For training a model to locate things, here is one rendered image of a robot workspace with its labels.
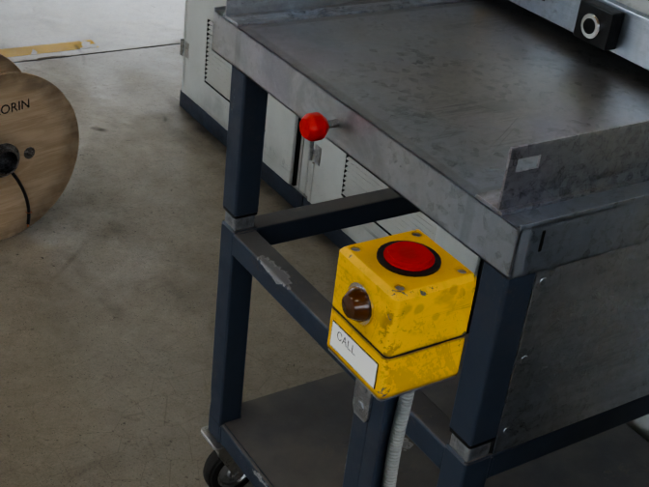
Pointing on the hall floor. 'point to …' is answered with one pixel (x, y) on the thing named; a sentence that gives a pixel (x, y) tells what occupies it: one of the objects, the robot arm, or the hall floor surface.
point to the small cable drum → (32, 147)
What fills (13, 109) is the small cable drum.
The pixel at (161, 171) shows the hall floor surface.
